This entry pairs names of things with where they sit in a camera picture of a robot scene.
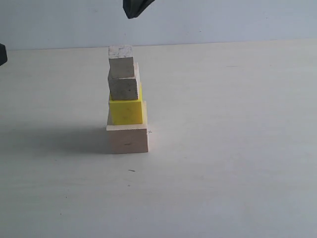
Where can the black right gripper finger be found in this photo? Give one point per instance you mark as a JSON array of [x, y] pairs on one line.
[[133, 8]]

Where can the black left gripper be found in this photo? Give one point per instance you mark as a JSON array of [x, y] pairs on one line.
[[3, 54]]

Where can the small wooden cube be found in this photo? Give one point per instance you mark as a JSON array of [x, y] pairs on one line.
[[121, 61]]

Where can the medium wooden cube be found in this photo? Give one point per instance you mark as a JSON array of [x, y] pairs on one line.
[[125, 89]]

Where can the yellow cube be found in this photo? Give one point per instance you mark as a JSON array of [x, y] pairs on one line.
[[124, 112]]

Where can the large wooden cube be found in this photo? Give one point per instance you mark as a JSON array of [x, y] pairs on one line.
[[130, 138]]

